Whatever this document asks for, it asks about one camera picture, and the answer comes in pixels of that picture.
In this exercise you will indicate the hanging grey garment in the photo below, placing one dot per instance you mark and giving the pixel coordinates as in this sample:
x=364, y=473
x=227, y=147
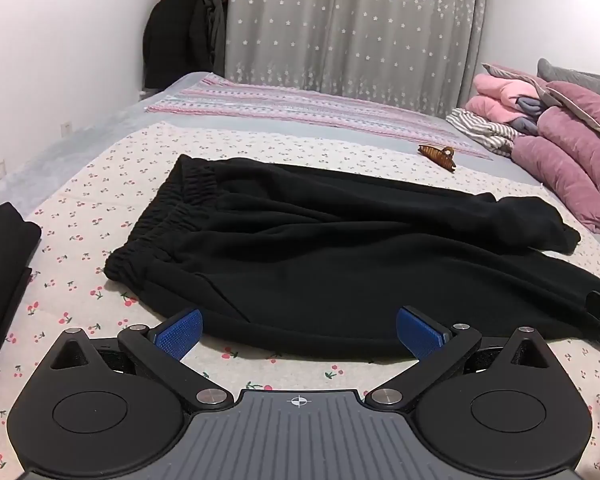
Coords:
x=217, y=25

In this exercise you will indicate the pink garment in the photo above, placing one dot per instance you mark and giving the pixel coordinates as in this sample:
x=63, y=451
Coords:
x=490, y=107

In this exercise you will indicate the grey white striped garment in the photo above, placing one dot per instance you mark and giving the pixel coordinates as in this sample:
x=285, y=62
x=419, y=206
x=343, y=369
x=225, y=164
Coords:
x=472, y=125

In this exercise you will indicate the brown hair claw clip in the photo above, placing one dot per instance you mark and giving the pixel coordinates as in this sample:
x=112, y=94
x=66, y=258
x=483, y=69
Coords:
x=432, y=154

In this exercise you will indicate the grey quilted cushion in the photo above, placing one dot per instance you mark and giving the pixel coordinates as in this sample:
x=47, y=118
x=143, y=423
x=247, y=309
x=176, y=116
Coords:
x=570, y=74

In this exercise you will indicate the grey star print curtain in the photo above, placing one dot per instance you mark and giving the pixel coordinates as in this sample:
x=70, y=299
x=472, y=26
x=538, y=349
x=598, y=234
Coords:
x=355, y=25

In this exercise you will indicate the black pants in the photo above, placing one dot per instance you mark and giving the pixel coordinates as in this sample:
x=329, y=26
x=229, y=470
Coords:
x=305, y=270

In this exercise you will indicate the folded black cloth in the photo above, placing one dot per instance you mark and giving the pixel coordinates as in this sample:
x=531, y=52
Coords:
x=0, y=270

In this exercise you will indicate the pink striped blanket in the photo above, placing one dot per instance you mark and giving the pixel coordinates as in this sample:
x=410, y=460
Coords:
x=280, y=102

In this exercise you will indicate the cherry print sheet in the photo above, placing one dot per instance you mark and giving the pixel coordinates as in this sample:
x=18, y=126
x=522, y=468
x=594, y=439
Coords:
x=80, y=200

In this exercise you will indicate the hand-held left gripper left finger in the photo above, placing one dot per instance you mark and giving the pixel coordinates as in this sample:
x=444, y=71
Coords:
x=180, y=331

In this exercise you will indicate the grey blue garment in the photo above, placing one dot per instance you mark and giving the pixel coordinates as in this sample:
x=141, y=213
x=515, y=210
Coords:
x=527, y=110

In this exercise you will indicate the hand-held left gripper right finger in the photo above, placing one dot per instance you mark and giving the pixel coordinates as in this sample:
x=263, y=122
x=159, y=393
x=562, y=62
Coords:
x=420, y=332

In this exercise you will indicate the hanging black coat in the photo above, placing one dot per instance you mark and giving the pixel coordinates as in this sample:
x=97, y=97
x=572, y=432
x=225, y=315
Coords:
x=172, y=45

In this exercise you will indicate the mauve duvet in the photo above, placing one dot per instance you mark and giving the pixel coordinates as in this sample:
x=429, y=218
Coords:
x=570, y=130

